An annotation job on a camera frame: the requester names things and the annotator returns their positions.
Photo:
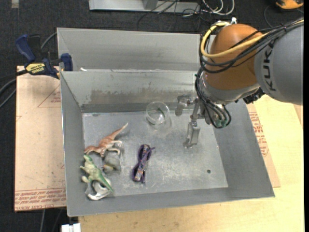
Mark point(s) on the grey toy animal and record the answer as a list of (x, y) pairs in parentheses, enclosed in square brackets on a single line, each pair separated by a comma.
[(112, 161)]

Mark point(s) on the brown cardboard board red print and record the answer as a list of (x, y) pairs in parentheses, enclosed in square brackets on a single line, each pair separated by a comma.
[(38, 141)]

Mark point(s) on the white crumpled packet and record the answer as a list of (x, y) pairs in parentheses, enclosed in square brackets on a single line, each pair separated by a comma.
[(96, 194)]

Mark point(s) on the brown toy dinosaur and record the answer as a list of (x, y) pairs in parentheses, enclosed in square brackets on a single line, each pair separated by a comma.
[(106, 142)]

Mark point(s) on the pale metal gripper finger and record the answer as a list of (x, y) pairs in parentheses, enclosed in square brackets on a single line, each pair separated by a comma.
[(193, 133), (184, 101)]

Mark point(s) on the grey metal bin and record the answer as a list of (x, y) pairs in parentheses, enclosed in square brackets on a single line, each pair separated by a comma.
[(173, 168)]

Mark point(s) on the green toy dinosaur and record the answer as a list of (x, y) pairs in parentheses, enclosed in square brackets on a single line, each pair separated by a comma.
[(93, 171)]

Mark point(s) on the purple sunglasses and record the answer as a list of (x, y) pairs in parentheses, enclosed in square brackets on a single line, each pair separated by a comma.
[(142, 162)]

